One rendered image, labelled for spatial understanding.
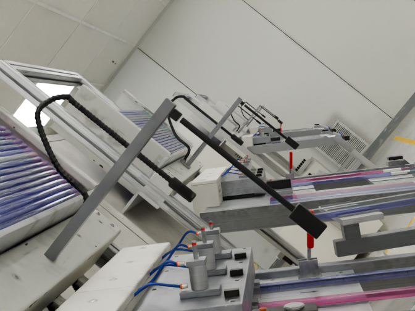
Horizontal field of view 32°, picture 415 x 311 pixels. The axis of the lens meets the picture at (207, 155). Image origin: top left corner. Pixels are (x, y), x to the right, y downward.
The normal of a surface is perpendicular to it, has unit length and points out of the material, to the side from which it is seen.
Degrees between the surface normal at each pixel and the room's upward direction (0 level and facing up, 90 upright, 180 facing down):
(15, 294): 90
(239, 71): 90
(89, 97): 90
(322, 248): 90
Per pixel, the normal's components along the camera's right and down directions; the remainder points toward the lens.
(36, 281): 0.62, -0.78
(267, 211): -0.09, 0.07
